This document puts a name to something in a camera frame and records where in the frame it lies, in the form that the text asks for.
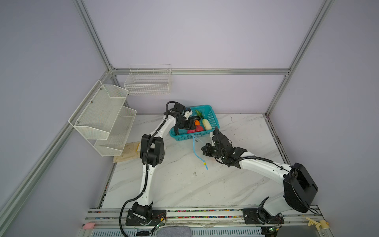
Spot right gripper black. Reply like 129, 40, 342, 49
199, 143, 224, 159

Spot clear zip bag blue zipper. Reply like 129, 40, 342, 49
192, 134, 210, 170

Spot teal plastic basket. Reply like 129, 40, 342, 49
169, 105, 220, 141

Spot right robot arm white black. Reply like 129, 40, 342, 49
201, 128, 318, 224

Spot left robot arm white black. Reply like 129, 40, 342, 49
132, 101, 195, 222

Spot green leafy vegetable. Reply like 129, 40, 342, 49
196, 110, 204, 119

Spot red bell pepper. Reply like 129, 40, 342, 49
195, 125, 204, 132

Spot white mesh two-tier shelf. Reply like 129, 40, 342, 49
68, 81, 137, 157

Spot grey cloth pad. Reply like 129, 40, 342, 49
157, 226, 192, 237

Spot beige tape scraps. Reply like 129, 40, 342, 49
306, 217, 330, 231

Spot pink sponge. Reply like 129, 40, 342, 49
82, 222, 95, 230

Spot white wire wall basket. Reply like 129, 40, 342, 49
124, 64, 172, 96

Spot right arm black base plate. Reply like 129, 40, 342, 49
242, 208, 284, 225

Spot aluminium rail base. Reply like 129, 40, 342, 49
79, 206, 333, 237

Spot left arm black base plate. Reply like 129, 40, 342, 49
124, 209, 167, 226

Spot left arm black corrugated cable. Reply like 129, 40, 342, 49
119, 101, 183, 237

